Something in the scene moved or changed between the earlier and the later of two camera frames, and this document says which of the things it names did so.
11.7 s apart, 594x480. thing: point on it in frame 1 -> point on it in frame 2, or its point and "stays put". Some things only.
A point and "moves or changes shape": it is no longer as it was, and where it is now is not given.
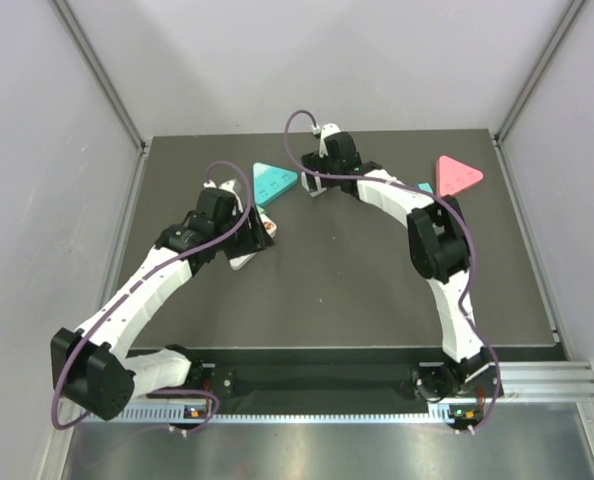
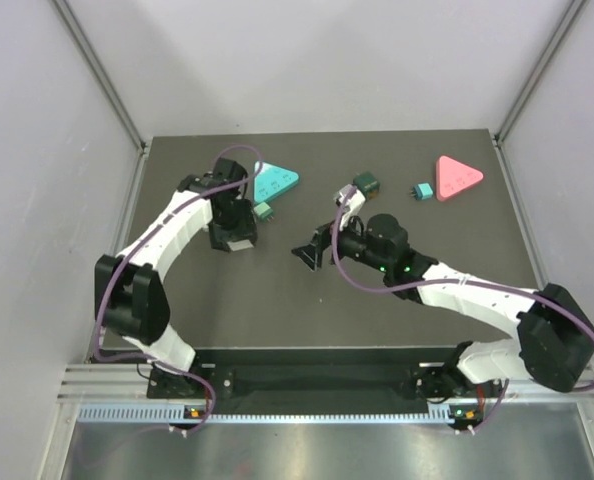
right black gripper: x=313 y=163 -> x=312 y=254
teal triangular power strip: x=270 y=181 stays put
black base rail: x=338 y=373 stays put
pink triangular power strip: x=453 y=176 stays put
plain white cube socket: x=317 y=182 moves or changes shape
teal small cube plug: x=425 y=187 stays put
